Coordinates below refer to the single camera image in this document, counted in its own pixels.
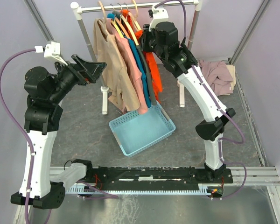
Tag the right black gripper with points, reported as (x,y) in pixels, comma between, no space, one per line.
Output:
(145,36)

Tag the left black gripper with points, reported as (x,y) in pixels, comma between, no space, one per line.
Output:
(90,72)

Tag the dark grey t shirt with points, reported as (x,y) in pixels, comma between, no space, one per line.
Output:
(146,67)

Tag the white hanger of grey shirt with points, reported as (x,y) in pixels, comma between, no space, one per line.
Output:
(131,25)

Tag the orange t shirt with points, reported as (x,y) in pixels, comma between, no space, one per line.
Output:
(156,78)

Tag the beige plastic hanger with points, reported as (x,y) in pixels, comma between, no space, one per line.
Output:
(135,14)

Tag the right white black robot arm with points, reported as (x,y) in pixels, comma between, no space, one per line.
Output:
(180,62)

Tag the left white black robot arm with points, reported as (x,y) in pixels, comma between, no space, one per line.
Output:
(42,118)

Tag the blue t shirt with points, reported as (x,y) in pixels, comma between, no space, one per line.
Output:
(127,43)

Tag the pink t shirt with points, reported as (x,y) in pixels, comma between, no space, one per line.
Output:
(131,57)

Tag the beige t shirt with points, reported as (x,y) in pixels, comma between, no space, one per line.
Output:
(123,94)

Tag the yellow hanger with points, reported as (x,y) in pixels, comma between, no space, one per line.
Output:
(118,25)

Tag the beige hanger of beige shirt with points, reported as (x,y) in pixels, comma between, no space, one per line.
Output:
(103,11)

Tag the mauve clothes pile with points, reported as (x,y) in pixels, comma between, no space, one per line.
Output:
(211,71)

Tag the light blue plastic basket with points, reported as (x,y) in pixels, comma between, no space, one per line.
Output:
(136,132)

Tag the cream garment on floor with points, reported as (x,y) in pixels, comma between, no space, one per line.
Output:
(228,80)

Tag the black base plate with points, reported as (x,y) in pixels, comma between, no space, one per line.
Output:
(153,178)

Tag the light blue cable duct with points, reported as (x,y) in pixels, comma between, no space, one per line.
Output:
(82,189)

